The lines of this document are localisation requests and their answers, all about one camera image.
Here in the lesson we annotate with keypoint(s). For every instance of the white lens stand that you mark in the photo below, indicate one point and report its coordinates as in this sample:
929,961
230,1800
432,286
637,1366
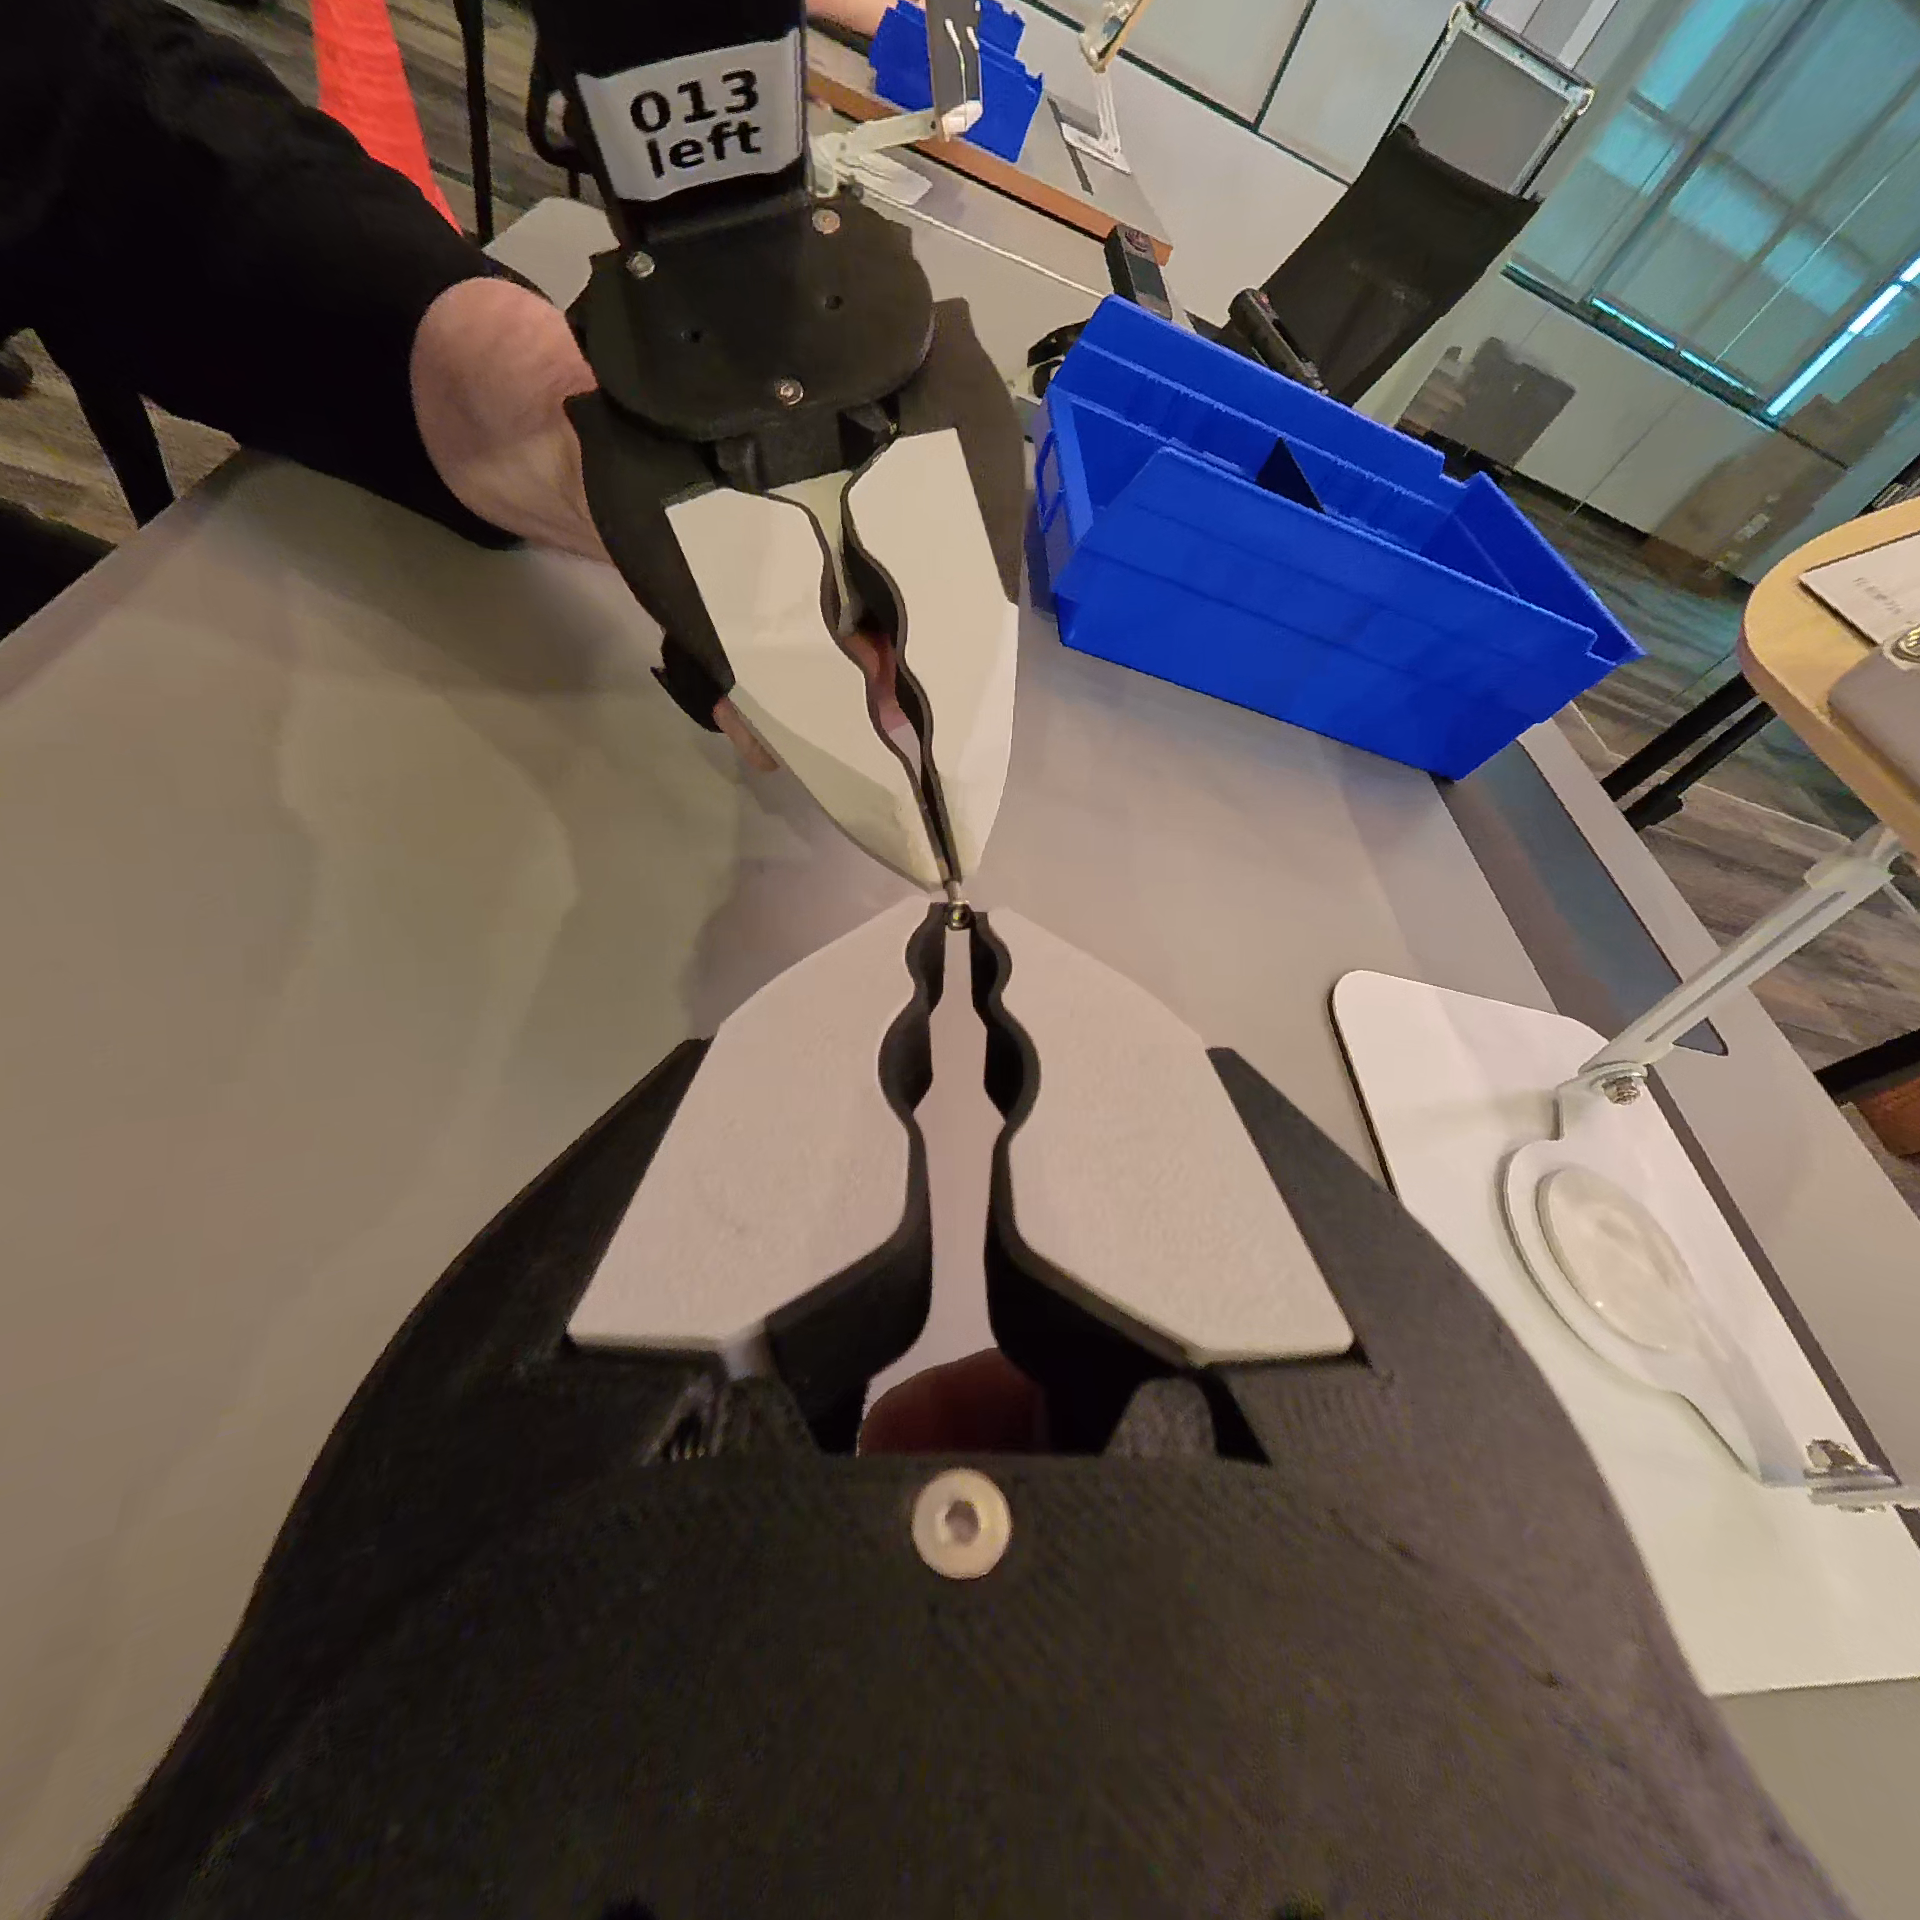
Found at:
900,142

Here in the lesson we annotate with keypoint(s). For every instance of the clear framed panel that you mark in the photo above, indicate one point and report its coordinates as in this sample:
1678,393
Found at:
1499,89

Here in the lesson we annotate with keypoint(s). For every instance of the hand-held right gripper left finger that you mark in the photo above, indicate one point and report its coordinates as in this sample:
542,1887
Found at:
762,1167

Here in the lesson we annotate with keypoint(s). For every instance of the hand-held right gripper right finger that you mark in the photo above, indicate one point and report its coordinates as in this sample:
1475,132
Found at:
1155,1202

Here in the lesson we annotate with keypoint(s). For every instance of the thin metal pin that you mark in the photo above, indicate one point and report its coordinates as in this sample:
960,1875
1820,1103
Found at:
941,850

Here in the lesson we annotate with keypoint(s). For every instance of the clear magnifying lens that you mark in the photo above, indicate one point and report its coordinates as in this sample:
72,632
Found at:
1630,1262

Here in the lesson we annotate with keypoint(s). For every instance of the blue plastic bin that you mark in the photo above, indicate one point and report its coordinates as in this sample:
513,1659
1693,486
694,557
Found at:
960,74
1351,632

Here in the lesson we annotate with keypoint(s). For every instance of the black office chair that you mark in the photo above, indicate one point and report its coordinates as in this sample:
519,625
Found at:
1396,270

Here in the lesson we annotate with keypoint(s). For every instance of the black rectangular device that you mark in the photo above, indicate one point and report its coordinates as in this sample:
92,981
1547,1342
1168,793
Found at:
1147,280

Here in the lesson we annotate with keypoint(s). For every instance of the person's left hand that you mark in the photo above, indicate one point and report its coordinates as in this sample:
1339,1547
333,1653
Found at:
497,404

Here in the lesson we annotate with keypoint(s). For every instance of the white rounded board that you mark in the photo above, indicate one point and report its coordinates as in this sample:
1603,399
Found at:
1440,1079

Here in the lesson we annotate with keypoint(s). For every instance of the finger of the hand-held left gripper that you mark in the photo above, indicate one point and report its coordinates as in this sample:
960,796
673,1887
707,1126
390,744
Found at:
960,601
780,646

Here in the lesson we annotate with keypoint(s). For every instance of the grey desk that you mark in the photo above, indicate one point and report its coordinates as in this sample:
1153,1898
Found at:
298,930

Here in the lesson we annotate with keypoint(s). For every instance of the round light wooden table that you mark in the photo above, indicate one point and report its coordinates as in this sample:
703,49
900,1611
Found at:
1824,673

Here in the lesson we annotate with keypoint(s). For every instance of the person's left forearm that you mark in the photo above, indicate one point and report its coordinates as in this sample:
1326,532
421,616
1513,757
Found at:
226,227

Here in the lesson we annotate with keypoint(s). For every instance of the black flat piece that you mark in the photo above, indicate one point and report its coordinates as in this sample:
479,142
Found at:
1291,478

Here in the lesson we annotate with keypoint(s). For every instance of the white paper sheet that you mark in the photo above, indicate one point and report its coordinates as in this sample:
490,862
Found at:
1866,583

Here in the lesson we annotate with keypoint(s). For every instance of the orange traffic cone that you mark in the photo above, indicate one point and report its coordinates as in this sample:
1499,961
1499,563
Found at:
377,89

